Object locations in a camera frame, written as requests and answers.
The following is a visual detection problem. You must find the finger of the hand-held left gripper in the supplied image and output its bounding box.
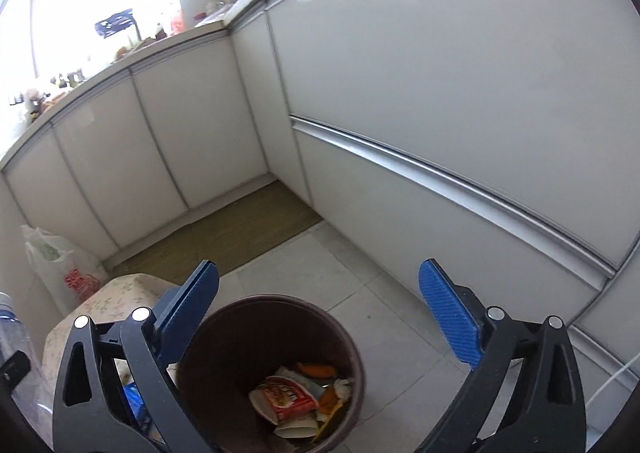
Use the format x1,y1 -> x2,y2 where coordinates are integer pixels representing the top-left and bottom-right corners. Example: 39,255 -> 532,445
0,350 -> 32,387

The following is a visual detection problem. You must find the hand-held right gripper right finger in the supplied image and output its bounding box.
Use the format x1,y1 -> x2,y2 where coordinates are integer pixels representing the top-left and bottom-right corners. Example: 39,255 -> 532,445
417,259 -> 586,453

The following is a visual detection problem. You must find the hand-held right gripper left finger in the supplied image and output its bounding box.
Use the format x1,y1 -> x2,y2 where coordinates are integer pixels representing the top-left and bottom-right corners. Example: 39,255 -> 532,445
52,260 -> 220,453

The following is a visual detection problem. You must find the clear plastic bottle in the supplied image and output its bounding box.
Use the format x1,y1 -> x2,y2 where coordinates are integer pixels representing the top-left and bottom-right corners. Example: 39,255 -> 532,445
0,290 -> 53,439

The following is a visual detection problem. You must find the brown round trash bin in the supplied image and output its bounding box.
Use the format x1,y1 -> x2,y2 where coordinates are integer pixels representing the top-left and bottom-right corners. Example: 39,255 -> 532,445
175,296 -> 366,451

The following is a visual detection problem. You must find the orange peel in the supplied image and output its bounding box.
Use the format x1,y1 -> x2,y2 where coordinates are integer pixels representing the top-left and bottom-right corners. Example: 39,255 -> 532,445
296,362 -> 335,378

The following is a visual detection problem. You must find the yellow food scrap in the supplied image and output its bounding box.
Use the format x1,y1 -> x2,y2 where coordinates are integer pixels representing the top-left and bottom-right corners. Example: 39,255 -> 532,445
319,385 -> 341,418

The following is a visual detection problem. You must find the white leaf-print paper cup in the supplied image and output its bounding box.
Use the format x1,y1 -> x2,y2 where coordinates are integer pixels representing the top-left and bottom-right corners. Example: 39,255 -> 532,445
272,420 -> 321,440

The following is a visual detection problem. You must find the floral tablecloth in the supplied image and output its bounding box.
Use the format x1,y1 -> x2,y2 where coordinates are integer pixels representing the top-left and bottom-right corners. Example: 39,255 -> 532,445
42,273 -> 176,434

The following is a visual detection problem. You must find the brown floor mat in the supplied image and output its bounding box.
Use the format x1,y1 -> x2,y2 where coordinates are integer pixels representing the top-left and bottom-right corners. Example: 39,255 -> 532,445
107,182 -> 323,279

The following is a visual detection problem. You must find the white plastic bag red print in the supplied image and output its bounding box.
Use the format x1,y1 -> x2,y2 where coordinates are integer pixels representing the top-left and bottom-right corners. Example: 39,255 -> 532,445
21,226 -> 110,316

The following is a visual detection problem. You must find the blue packet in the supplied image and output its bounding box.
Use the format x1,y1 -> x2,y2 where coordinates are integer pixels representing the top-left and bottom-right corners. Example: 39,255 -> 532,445
122,383 -> 152,440

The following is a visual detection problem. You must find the white window-side kitchen cabinet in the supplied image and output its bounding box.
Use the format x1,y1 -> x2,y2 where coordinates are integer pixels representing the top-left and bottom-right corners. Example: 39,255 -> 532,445
0,28 -> 273,264

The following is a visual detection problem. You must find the white kitchen cabinet with drawers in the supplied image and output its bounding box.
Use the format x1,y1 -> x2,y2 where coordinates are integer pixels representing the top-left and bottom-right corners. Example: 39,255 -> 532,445
230,0 -> 640,384

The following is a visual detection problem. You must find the white countertop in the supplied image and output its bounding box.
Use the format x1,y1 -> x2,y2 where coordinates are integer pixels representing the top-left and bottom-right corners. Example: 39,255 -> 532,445
0,0 -> 321,169

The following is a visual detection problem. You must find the dark blue rack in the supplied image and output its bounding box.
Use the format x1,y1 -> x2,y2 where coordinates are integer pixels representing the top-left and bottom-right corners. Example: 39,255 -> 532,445
94,8 -> 137,39

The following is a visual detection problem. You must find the white cable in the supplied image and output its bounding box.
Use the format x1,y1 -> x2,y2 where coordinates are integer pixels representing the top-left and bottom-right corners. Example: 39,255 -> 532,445
587,360 -> 640,406

